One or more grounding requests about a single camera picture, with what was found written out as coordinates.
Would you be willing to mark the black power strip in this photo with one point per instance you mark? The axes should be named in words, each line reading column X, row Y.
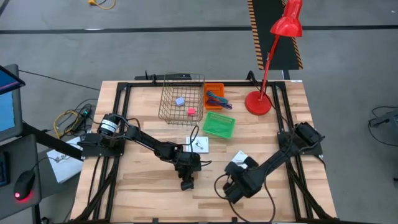
column 83, row 116

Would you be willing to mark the red desk lamp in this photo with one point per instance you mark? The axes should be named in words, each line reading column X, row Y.
column 258, row 102

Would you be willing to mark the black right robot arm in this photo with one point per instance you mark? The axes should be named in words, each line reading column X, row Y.
column 273, row 161

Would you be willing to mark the green plastic bin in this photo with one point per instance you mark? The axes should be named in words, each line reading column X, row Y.
column 219, row 126

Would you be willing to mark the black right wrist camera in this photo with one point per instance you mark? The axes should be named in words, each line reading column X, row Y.
column 234, row 193

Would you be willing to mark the grey stand base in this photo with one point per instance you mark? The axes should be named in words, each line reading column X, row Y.
column 387, row 119

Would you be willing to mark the black computer mouse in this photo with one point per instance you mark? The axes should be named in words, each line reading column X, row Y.
column 24, row 185

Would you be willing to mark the grey side desk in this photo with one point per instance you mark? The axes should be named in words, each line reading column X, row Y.
column 21, row 149

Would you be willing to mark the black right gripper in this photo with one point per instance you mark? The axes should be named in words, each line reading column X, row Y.
column 247, row 182

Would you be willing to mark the white printed paper sheet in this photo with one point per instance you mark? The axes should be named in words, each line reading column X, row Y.
column 65, row 168

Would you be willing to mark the black keyboard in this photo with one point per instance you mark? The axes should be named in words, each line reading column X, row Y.
column 3, row 169

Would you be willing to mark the pink usb charger cube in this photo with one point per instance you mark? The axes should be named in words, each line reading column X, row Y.
column 191, row 111

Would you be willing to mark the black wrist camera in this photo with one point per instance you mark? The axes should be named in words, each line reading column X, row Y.
column 234, row 193
column 187, row 185

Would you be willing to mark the grey framed computer monitor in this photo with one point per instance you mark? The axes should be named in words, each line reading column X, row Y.
column 9, row 115

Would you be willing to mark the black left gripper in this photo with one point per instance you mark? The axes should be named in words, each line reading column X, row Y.
column 188, row 163

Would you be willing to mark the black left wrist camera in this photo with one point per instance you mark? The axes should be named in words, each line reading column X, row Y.
column 187, row 185

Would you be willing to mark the dark tilted screen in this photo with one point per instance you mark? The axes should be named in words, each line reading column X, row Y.
column 7, row 81

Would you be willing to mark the orange plastic bin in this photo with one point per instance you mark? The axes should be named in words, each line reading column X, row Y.
column 214, row 87

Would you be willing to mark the black diagonal support bar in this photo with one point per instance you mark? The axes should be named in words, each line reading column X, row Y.
column 53, row 141

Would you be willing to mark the black device bar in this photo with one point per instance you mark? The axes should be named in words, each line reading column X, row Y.
column 168, row 76

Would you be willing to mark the black striped floor mat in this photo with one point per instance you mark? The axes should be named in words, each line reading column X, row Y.
column 264, row 37

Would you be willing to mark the pale usb charger cube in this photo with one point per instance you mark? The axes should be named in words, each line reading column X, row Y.
column 180, row 101

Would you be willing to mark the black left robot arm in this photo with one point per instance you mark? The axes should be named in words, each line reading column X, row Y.
column 149, row 143

